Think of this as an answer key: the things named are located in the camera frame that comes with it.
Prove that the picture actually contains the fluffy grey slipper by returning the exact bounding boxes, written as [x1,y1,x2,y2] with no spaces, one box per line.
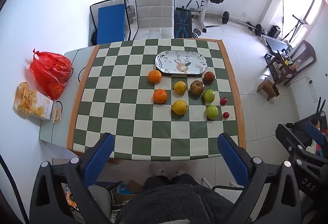
[175,162,190,176]
[150,162,164,177]

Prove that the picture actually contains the red brown apple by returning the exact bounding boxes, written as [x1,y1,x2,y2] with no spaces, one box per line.
[190,80,205,96]

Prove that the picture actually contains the long barbell with small plates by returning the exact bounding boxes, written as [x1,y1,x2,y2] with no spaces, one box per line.
[222,11,263,35]

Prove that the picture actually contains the beige padded chair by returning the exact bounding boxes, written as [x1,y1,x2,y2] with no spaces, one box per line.
[132,0,176,41]

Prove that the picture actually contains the black tripod stand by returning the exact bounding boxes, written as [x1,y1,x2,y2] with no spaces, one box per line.
[282,15,308,42]

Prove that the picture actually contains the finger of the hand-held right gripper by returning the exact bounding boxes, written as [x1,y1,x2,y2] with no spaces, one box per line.
[304,116,328,158]
[275,123,308,161]

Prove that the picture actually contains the black weight bench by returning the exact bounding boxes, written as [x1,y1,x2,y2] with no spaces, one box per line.
[174,7,192,38]

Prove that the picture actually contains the cardboard box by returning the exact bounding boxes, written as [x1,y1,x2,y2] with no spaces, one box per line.
[114,179,144,204]

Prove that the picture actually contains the small beige packet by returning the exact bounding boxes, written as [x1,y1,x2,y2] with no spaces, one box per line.
[51,107,63,122]

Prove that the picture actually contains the green apple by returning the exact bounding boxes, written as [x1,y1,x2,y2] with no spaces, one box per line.
[203,89,215,102]
[206,105,219,120]

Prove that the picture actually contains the person's dark fleece clothing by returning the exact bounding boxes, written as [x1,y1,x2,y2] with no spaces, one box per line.
[116,174,246,224]

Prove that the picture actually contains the black cable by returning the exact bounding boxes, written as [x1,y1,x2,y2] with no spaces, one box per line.
[0,156,27,224]

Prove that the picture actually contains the green white checkered tablecloth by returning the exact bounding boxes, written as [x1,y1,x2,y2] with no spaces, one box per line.
[67,38,247,160]

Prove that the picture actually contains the potato chips box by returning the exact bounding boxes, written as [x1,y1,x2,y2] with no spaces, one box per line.
[14,82,54,120]

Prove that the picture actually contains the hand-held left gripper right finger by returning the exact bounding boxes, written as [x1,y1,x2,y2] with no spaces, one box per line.
[217,133,301,224]

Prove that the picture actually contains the wooden stool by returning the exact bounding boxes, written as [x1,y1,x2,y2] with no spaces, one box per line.
[257,78,280,101]

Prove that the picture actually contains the red plastic bag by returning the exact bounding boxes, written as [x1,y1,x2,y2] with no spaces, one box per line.
[29,49,73,100]

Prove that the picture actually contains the dark flat panel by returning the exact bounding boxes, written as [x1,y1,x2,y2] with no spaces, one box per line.
[261,34,293,53]

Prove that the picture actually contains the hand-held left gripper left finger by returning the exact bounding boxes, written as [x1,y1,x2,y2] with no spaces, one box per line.
[29,133,114,224]

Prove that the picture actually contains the floral oval ceramic plate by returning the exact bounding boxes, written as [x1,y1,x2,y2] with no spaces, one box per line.
[155,50,211,75]

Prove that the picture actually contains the dark wooden chair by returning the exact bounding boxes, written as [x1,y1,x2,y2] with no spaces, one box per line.
[269,40,317,87]

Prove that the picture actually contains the silver metal canister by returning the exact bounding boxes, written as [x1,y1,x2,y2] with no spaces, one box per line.
[128,5,137,26]

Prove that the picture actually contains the yellow citrus fruit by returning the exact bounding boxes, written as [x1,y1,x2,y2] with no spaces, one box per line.
[172,100,188,115]
[174,81,187,94]

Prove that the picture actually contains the black upright rods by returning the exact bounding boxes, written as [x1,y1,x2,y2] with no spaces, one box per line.
[317,96,326,117]

